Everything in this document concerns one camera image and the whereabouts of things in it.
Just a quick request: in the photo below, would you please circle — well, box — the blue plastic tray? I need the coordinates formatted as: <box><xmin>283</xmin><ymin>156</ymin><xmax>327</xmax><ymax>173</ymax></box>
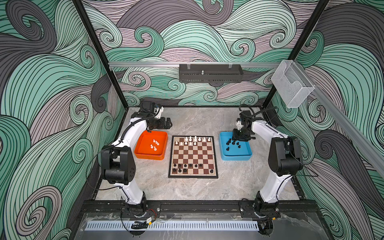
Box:
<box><xmin>219</xmin><ymin>132</ymin><xmax>253</xmax><ymax>161</ymax></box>

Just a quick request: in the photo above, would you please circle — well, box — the folding chess board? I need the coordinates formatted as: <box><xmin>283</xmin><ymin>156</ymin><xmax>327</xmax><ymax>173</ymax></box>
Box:
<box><xmin>168</xmin><ymin>136</ymin><xmax>219</xmax><ymax>179</ymax></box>

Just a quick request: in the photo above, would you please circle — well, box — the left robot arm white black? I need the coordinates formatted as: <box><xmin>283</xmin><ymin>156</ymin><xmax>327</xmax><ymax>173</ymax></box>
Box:
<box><xmin>100</xmin><ymin>112</ymin><xmax>173</xmax><ymax>209</ymax></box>

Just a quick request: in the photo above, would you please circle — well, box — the aluminium rail wall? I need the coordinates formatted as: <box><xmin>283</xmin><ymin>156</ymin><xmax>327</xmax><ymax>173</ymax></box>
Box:
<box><xmin>294</xmin><ymin>62</ymin><xmax>384</xmax><ymax>176</ymax></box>
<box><xmin>108</xmin><ymin>61</ymin><xmax>280</xmax><ymax>69</ymax></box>

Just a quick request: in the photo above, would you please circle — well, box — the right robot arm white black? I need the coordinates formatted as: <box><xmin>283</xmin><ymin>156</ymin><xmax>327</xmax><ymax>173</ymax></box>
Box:
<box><xmin>233</xmin><ymin>104</ymin><xmax>304</xmax><ymax>211</ymax></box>

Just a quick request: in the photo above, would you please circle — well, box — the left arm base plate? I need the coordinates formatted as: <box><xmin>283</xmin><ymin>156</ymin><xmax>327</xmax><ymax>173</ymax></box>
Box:
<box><xmin>121</xmin><ymin>201</ymin><xmax>161</xmax><ymax>219</ymax></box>

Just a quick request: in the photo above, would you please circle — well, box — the white slotted cable duct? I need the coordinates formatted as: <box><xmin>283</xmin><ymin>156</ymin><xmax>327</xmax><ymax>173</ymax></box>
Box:
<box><xmin>85</xmin><ymin>220</ymin><xmax>259</xmax><ymax>232</ymax></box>

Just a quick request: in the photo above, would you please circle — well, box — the black perforated wall tray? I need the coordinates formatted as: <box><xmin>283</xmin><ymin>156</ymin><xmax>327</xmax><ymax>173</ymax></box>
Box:
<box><xmin>179</xmin><ymin>64</ymin><xmax>244</xmax><ymax>84</ymax></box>

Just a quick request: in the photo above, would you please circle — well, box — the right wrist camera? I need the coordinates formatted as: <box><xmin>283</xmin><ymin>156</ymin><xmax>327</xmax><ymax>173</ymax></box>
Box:
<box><xmin>236</xmin><ymin>118</ymin><xmax>244</xmax><ymax>131</ymax></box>

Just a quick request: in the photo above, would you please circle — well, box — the clear plastic wall holder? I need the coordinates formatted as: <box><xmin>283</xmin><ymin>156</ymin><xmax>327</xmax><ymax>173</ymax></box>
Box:
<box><xmin>271</xmin><ymin>60</ymin><xmax>315</xmax><ymax>109</ymax></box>

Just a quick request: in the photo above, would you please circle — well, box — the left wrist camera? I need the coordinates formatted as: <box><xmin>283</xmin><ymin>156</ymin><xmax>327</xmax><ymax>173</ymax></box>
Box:
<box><xmin>140</xmin><ymin>101</ymin><xmax>158</xmax><ymax>114</ymax></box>

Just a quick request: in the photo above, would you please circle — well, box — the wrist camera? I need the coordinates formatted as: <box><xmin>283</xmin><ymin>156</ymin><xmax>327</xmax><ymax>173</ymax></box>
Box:
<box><xmin>140</xmin><ymin>101</ymin><xmax>158</xmax><ymax>114</ymax></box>
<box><xmin>236</xmin><ymin>118</ymin><xmax>244</xmax><ymax>131</ymax></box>

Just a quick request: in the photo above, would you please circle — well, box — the aluminium rail back wall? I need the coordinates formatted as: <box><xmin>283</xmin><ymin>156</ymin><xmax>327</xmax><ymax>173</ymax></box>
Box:
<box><xmin>108</xmin><ymin>61</ymin><xmax>280</xmax><ymax>69</ymax></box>

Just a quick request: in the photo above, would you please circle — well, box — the aluminium rail right wall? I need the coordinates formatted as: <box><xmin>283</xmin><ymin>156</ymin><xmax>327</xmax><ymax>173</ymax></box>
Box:
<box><xmin>294</xmin><ymin>62</ymin><xmax>384</xmax><ymax>176</ymax></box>

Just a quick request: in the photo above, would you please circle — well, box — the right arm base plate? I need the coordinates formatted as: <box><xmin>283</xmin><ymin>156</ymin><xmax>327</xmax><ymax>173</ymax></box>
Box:
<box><xmin>239</xmin><ymin>199</ymin><xmax>281</xmax><ymax>219</ymax></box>

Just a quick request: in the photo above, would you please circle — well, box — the orange plastic tray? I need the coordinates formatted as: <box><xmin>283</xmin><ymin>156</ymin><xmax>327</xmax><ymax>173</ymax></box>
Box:
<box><xmin>134</xmin><ymin>131</ymin><xmax>168</xmax><ymax>161</ymax></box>

